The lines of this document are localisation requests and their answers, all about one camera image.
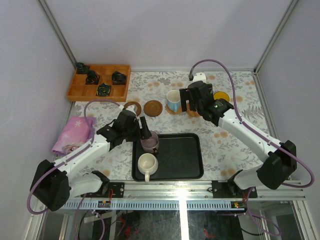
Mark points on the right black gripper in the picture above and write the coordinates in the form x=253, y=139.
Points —
x=185, y=95

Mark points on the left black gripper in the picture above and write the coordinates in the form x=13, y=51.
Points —
x=138, y=128

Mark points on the light blue mug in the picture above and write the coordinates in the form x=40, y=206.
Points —
x=173, y=100

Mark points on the purple glass mug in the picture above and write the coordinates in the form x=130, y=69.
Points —
x=151, y=144

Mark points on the woven rattan coaster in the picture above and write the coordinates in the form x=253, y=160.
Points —
x=193, y=114
x=171, y=112

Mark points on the dark brown wooden coaster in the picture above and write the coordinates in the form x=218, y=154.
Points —
x=134, y=107

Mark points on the light brown wooden coaster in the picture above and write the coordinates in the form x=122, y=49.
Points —
x=153, y=108

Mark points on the cream speckled mug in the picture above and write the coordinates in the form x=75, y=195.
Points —
x=147, y=165

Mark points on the yellow glass mug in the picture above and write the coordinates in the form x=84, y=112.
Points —
x=221, y=95

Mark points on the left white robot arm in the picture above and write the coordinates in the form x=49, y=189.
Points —
x=55, y=182

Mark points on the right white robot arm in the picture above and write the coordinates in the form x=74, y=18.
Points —
x=277, y=157

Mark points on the floral tablecloth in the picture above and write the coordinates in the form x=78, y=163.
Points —
x=222, y=153

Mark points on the black serving tray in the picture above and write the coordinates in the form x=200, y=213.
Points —
x=179, y=158

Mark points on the green black rolled item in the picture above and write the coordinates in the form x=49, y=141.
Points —
x=103, y=90

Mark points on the pink printed cloth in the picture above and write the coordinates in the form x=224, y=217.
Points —
x=75, y=133

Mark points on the orange wooden divided box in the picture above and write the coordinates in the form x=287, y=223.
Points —
x=80, y=91

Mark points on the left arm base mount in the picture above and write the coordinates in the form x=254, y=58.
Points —
x=111, y=190

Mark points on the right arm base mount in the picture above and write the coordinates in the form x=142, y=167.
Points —
x=227, y=190

